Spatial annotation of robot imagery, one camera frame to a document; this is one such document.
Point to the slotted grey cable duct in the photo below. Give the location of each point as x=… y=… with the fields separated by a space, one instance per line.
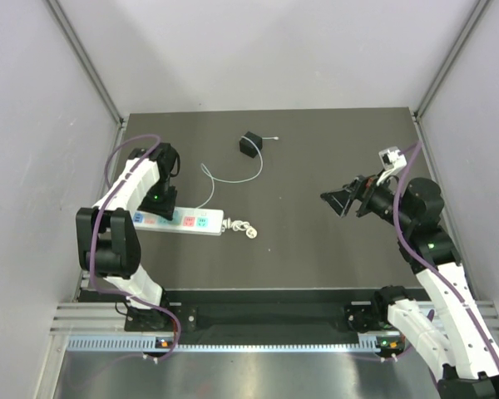
x=365 y=344

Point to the white coiled strip cord plug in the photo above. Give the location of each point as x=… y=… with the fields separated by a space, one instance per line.
x=238 y=225

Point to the teal charger plug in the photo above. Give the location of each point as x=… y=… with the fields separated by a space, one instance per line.
x=175 y=217

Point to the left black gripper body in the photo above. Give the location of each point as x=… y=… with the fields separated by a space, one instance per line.
x=160 y=199

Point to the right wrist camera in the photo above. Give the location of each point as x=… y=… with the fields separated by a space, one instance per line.
x=393 y=162

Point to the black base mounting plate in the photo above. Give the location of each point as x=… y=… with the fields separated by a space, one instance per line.
x=278 y=315

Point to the dark grey table mat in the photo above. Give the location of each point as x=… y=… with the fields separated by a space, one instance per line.
x=301 y=242

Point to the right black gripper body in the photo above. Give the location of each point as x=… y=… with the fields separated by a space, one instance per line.
x=377 y=198

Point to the black cube block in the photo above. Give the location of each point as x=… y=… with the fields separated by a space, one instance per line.
x=250 y=144

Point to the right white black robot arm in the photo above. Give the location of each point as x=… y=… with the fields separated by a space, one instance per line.
x=461 y=354

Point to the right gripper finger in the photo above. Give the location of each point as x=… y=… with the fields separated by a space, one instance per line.
x=355 y=186
x=340 y=201

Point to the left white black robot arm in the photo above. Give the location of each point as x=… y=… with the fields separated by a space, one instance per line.
x=107 y=242

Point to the white power strip coloured sockets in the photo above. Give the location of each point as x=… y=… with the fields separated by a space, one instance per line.
x=184 y=221

